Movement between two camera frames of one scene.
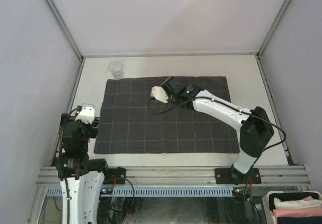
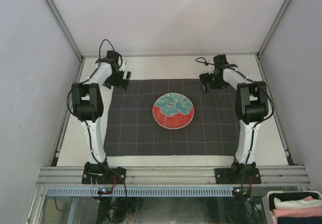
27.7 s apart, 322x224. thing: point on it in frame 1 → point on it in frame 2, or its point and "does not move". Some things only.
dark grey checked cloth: [133, 121] does not move
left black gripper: [91, 128] → [123, 83]
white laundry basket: [269, 213] does not move
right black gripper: [169, 99] → [206, 77]
